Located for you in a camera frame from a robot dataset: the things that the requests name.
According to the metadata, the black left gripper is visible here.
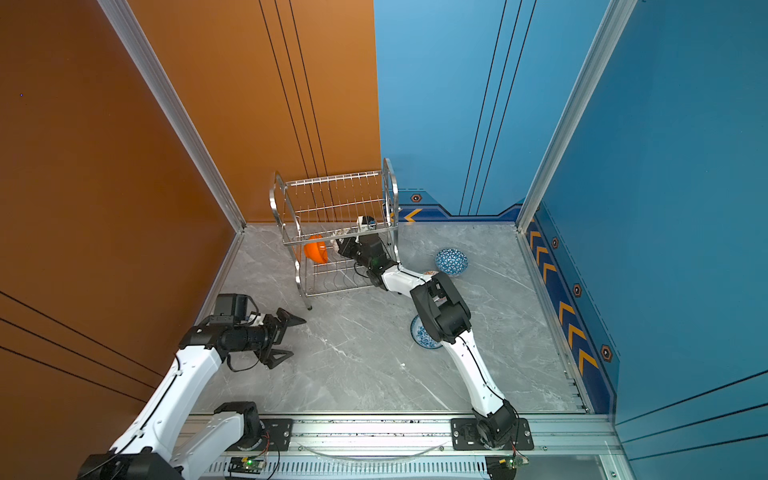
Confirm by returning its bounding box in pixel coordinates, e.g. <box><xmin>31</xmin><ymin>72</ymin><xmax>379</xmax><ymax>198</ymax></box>
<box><xmin>236</xmin><ymin>307</ymin><xmax>306</xmax><ymax>367</ymax></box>

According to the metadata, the orange plastic bowl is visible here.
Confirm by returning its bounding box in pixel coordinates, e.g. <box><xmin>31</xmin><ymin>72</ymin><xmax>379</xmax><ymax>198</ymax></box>
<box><xmin>303</xmin><ymin>234</ymin><xmax>329</xmax><ymax>265</ymax></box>

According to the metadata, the blue white floral bowl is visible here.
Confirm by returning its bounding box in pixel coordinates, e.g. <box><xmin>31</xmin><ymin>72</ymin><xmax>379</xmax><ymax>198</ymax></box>
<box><xmin>410</xmin><ymin>316</ymin><xmax>442</xmax><ymax>350</ymax></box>

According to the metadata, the white brown patterned bowl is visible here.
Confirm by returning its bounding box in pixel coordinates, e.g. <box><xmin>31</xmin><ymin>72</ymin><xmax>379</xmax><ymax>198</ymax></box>
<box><xmin>331</xmin><ymin>229</ymin><xmax>356</xmax><ymax>257</ymax></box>

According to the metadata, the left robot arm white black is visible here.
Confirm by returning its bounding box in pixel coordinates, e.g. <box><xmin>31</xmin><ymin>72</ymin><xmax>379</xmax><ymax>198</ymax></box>
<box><xmin>77</xmin><ymin>309</ymin><xmax>306</xmax><ymax>479</ymax></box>

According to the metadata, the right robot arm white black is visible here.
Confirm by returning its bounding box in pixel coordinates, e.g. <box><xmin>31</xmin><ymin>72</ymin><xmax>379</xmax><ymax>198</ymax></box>
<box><xmin>335</xmin><ymin>233</ymin><xmax>521</xmax><ymax>449</ymax></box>

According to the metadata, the steel two-tier dish rack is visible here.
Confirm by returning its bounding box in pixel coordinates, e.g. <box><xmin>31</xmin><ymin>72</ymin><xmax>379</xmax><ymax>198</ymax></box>
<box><xmin>269</xmin><ymin>158</ymin><xmax>400</xmax><ymax>309</ymax></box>

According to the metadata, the dark blue patterned bowl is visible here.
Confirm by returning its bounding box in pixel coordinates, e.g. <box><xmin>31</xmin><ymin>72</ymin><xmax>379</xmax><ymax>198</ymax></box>
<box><xmin>434</xmin><ymin>248</ymin><xmax>469</xmax><ymax>277</ymax></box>

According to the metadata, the green circuit board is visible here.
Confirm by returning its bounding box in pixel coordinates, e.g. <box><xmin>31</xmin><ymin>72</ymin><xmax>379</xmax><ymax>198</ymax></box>
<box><xmin>227</xmin><ymin>457</ymin><xmax>268</xmax><ymax>477</ymax></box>

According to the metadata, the small right circuit board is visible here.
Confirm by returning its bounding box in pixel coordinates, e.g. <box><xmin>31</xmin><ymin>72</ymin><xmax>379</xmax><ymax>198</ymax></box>
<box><xmin>499</xmin><ymin>455</ymin><xmax>529</xmax><ymax>470</ymax></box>

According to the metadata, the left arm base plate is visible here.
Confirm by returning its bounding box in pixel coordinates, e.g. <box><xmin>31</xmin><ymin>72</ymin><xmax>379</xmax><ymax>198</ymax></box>
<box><xmin>228</xmin><ymin>418</ymin><xmax>294</xmax><ymax>453</ymax></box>

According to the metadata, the aluminium front rail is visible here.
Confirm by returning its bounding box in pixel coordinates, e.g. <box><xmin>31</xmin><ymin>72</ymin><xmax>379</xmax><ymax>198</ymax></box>
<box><xmin>201</xmin><ymin>413</ymin><xmax>634</xmax><ymax>479</ymax></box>

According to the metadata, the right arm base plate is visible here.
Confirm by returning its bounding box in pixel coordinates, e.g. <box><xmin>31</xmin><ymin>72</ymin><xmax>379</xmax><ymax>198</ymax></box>
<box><xmin>450</xmin><ymin>418</ymin><xmax>535</xmax><ymax>452</ymax></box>

